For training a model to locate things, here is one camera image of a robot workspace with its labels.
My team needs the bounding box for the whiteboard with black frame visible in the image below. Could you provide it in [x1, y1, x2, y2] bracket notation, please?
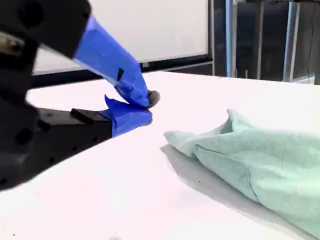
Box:
[32, 0, 213, 74]

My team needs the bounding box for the pale green T-shirt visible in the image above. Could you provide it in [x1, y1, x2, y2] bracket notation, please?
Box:
[163, 107, 320, 240]

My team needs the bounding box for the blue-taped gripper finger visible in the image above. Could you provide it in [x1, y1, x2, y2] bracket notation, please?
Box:
[36, 94, 154, 166]
[0, 0, 161, 109]

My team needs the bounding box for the glass partition with metal frames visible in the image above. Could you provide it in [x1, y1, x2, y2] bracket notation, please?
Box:
[208, 0, 320, 85]

